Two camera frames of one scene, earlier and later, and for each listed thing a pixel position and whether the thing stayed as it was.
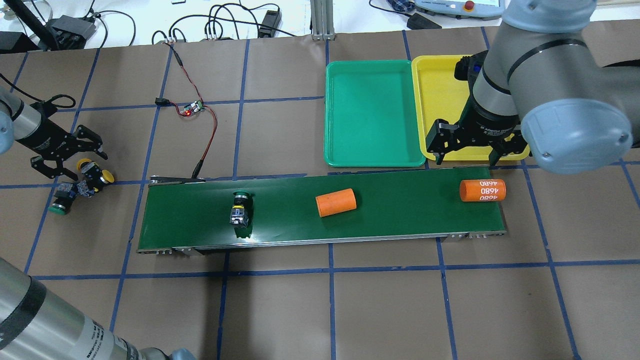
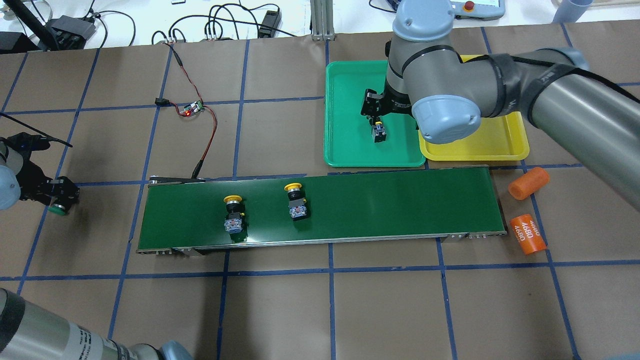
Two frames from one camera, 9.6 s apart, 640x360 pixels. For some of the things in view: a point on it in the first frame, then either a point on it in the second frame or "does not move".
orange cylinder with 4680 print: (482, 190) -> (528, 234)
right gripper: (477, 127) -> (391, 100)
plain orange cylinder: (335, 202) -> (528, 182)
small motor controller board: (194, 108) does not move
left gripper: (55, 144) -> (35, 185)
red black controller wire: (160, 101) does not move
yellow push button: (82, 162) -> (235, 223)
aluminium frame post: (322, 20) does not move
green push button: (239, 217) -> (379, 135)
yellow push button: (107, 177) -> (297, 205)
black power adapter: (272, 19) does not move
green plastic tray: (371, 115) does not move
